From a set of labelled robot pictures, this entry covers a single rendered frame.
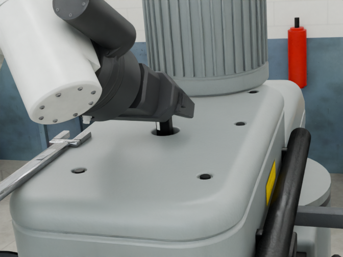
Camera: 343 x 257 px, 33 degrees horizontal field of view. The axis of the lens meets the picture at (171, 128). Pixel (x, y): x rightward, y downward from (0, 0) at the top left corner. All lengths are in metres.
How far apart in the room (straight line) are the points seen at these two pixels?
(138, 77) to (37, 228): 0.18
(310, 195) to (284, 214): 0.61
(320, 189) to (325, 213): 0.27
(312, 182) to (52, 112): 0.96
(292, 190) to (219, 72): 0.22
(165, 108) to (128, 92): 0.07
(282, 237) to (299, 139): 0.30
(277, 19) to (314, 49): 0.39
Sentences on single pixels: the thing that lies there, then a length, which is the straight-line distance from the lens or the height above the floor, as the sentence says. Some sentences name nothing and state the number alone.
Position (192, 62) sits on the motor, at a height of 1.94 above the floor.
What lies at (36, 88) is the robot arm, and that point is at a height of 2.02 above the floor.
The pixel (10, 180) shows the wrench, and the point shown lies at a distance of 0.65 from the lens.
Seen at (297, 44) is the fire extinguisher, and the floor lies 1.18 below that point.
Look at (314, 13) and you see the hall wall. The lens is 4.94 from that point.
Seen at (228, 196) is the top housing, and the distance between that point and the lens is 0.58.
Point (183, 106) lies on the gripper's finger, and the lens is 0.67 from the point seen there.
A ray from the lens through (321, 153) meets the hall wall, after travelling 5.25.
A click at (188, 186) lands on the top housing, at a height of 1.89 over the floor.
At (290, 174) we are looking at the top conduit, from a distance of 0.82.
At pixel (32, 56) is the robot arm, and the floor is 2.05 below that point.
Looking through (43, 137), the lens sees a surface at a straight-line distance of 5.02.
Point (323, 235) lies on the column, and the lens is 1.36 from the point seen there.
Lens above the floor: 2.14
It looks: 19 degrees down
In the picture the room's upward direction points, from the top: 5 degrees counter-clockwise
